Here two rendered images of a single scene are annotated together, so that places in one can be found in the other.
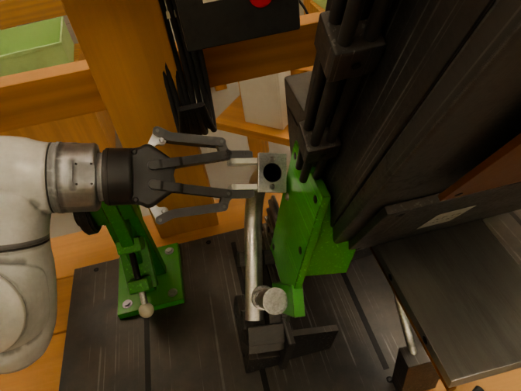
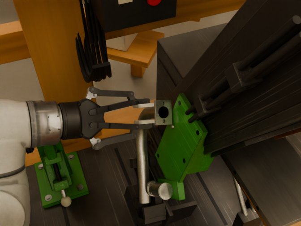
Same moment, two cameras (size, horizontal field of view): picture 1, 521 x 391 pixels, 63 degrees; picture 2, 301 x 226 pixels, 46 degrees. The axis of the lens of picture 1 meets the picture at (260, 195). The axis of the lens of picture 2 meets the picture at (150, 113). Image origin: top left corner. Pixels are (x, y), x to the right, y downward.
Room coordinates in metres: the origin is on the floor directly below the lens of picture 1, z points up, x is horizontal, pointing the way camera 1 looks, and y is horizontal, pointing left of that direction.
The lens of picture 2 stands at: (-0.04, 0.14, 1.81)
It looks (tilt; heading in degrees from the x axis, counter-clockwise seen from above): 48 degrees down; 345
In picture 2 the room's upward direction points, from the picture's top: straight up
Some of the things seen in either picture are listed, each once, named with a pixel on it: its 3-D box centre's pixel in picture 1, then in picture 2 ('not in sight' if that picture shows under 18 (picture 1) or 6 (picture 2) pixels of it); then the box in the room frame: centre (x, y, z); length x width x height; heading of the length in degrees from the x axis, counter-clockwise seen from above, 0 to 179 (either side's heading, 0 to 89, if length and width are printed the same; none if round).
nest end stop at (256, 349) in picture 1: (263, 345); (151, 218); (0.34, 0.03, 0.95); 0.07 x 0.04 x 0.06; 96
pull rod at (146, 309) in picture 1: (143, 299); (63, 194); (0.46, 0.24, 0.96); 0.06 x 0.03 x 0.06; 6
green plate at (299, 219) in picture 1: (316, 221); (191, 141); (0.40, -0.07, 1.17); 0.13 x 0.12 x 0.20; 96
